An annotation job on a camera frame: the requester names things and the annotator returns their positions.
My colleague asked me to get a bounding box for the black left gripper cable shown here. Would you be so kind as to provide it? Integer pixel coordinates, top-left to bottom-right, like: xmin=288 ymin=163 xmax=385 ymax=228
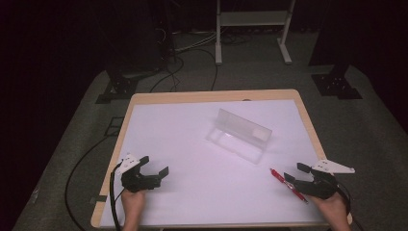
xmin=109 ymin=161 xmax=125 ymax=231

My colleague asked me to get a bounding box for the white metal desk frame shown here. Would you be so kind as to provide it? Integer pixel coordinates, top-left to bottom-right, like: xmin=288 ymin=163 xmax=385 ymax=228
xmin=215 ymin=0 xmax=296 ymax=65

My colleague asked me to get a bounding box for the person's left hand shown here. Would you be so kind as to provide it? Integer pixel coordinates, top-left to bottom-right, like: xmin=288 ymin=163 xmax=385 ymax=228
xmin=120 ymin=190 xmax=147 ymax=221

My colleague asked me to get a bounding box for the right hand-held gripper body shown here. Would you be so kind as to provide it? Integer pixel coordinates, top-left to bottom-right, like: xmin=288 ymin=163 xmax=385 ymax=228
xmin=293 ymin=159 xmax=356 ymax=200

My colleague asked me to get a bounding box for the bundle of floor cables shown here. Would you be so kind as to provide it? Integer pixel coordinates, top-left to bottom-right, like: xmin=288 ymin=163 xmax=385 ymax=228
xmin=148 ymin=27 xmax=254 ymax=94

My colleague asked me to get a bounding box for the clear plastic pencil case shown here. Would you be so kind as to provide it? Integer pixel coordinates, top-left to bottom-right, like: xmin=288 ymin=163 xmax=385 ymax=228
xmin=205 ymin=108 xmax=273 ymax=166

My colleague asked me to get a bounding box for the person's right hand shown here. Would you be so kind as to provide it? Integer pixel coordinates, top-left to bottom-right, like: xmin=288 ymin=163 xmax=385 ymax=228
xmin=309 ymin=192 xmax=350 ymax=224

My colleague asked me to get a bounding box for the wooden table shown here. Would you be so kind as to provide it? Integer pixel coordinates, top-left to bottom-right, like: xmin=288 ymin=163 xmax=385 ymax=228
xmin=90 ymin=89 xmax=354 ymax=230

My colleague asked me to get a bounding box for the red pen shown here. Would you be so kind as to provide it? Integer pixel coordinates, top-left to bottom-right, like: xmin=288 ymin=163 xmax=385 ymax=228
xmin=269 ymin=167 xmax=310 ymax=204

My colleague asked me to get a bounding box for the black floor cable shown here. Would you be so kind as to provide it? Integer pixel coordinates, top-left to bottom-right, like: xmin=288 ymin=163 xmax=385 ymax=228
xmin=64 ymin=134 xmax=114 ymax=231

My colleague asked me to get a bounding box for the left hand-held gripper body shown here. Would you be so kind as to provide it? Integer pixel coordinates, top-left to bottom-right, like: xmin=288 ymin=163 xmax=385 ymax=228
xmin=115 ymin=153 xmax=162 ymax=193

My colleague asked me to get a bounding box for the white table mat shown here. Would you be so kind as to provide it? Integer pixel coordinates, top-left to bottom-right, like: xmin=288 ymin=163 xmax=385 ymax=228
xmin=98 ymin=98 xmax=329 ymax=228

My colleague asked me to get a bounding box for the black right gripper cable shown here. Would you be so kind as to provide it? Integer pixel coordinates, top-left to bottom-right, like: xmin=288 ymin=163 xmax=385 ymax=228
xmin=336 ymin=182 xmax=366 ymax=231

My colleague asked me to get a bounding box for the black stand base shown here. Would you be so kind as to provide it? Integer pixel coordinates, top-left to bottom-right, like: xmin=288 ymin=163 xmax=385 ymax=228
xmin=95 ymin=64 xmax=140 ymax=105
xmin=311 ymin=64 xmax=364 ymax=101

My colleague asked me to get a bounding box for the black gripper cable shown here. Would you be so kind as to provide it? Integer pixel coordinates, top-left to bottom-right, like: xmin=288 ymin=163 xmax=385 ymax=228
xmin=109 ymin=161 xmax=125 ymax=231
xmin=336 ymin=182 xmax=366 ymax=231

